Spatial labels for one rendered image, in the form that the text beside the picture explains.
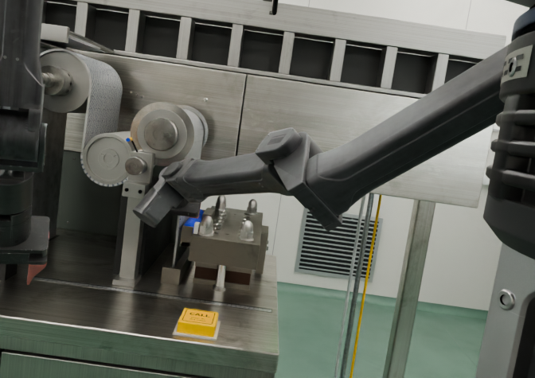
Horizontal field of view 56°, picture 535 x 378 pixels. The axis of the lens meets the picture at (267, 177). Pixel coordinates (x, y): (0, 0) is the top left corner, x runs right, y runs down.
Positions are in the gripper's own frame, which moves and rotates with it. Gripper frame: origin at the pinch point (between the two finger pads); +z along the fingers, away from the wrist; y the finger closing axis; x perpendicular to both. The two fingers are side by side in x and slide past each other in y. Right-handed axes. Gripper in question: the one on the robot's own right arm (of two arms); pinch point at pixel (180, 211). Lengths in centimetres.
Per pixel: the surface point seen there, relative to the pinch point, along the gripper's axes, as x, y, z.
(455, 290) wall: 59, 185, 270
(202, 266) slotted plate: -11.1, 6.9, 6.7
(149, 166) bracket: 6.2, -7.5, -9.6
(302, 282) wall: 51, 64, 276
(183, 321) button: -27.3, 6.9, -16.3
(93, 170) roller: 5.5, -21.2, -4.5
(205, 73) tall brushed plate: 46.2, -2.0, 8.5
